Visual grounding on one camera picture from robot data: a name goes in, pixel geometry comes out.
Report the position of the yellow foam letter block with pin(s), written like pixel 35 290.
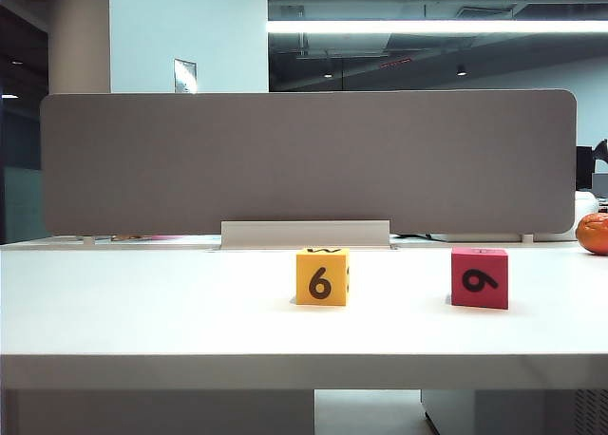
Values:
pixel 309 266

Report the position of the red foam letter block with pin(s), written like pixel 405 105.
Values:
pixel 475 264

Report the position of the grey fabric desk divider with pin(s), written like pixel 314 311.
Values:
pixel 304 159

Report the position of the white ceiling light strip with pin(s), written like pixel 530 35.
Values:
pixel 427 26

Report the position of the grey desk side panel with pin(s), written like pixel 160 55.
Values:
pixel 157 413

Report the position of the orange fruit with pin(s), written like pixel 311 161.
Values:
pixel 594 233

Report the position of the black ceiling spotlight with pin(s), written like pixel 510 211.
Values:
pixel 461 70

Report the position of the wall poster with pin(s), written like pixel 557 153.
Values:
pixel 184 76

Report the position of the white divider bracket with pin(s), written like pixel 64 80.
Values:
pixel 527 238
pixel 87 239

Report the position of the black computer monitor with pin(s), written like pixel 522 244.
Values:
pixel 586 164

